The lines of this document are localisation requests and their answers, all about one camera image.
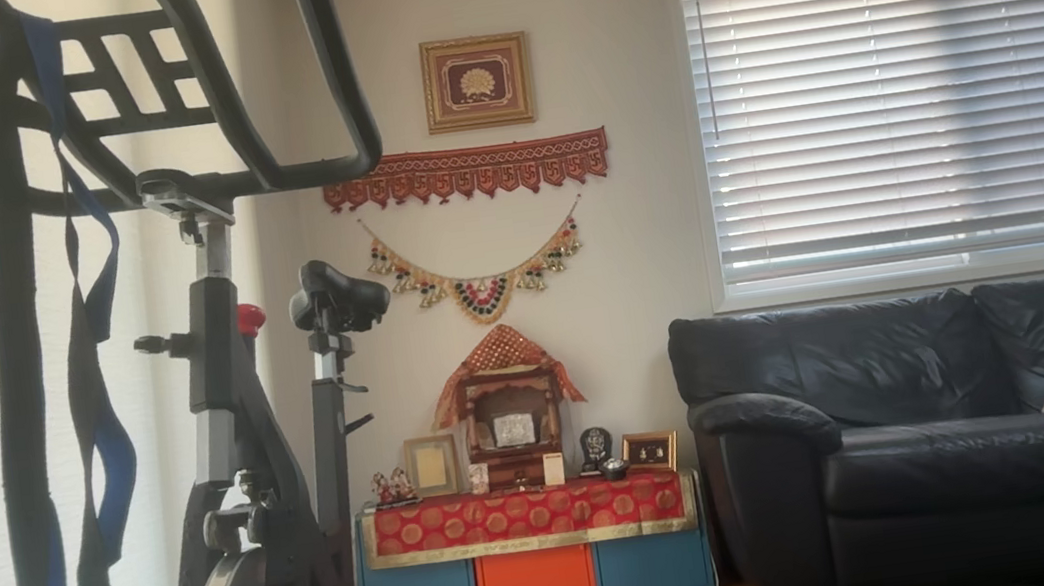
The beaded gold garland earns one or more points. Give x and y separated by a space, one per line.
482 296

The wooden shrine red canopy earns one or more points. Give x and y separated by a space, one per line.
509 406

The dark idol plaque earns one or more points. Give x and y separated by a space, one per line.
595 447

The small white card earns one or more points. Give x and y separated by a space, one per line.
554 469

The small dark bowl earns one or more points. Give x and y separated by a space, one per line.
614 468

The red gold patterned cloth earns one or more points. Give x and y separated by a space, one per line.
526 516

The small colourful figurines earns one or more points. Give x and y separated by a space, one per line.
393 488

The orange storage cube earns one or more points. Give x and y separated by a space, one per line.
536 582

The black exercise bike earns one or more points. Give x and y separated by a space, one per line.
220 373

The black leather sofa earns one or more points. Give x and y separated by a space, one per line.
905 444

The white window blinds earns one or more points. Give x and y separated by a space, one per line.
921 109

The red embroidered wall hanging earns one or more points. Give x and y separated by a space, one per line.
466 171

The pale picture frame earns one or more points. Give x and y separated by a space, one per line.
432 466

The small gold picture frame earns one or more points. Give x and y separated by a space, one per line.
650 453

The gold framed wall picture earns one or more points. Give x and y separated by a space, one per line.
476 82

